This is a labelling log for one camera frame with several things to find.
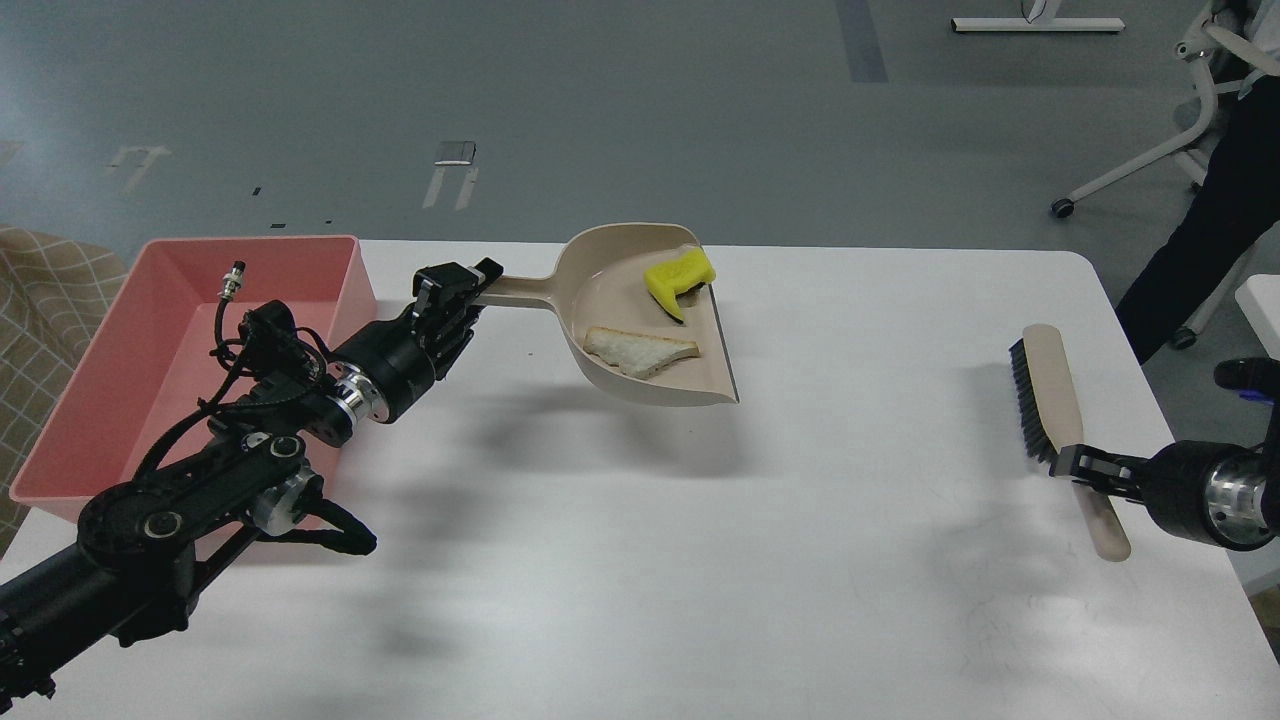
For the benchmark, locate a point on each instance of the beige hand brush black bristles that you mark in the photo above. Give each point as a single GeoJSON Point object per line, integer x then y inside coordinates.
{"type": "Point", "coordinates": [1051, 420]}

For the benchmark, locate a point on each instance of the slice of toast bread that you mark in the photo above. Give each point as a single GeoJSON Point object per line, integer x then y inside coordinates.
{"type": "Point", "coordinates": [637, 355]}

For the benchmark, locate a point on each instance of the white desk foot bar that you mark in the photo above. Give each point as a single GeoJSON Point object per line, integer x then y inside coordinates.
{"type": "Point", "coordinates": [1038, 17]}

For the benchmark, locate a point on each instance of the white office chair base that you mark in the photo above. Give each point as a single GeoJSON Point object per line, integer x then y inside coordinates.
{"type": "Point", "coordinates": [1226, 41]}

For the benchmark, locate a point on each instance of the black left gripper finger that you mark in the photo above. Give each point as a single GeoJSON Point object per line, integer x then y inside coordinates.
{"type": "Point", "coordinates": [481, 276]}
{"type": "Point", "coordinates": [442, 298]}

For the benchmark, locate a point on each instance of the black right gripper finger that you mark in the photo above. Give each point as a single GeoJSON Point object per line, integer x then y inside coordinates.
{"type": "Point", "coordinates": [1105, 477]}
{"type": "Point", "coordinates": [1086, 461]}

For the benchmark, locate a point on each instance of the pink plastic bin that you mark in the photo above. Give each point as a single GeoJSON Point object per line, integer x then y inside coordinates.
{"type": "Point", "coordinates": [150, 362]}

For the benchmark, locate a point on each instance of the yellow sponge piece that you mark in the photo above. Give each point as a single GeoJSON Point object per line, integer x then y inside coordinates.
{"type": "Point", "coordinates": [667, 281]}

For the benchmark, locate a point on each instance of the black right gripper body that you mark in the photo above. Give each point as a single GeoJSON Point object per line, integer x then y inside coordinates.
{"type": "Point", "coordinates": [1209, 492]}

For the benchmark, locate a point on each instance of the beige checkered cloth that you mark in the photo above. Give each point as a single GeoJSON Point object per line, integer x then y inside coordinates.
{"type": "Point", "coordinates": [54, 295]}

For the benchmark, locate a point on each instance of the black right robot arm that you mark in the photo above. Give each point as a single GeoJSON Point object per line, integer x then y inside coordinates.
{"type": "Point", "coordinates": [1255, 380]}

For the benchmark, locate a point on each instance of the beige plastic dustpan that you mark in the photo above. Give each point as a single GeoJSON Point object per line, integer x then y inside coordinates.
{"type": "Point", "coordinates": [598, 282]}

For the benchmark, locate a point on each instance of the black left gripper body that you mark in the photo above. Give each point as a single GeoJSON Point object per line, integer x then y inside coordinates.
{"type": "Point", "coordinates": [405, 356]}

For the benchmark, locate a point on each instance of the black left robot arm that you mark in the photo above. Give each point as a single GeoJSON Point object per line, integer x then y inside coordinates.
{"type": "Point", "coordinates": [233, 473]}

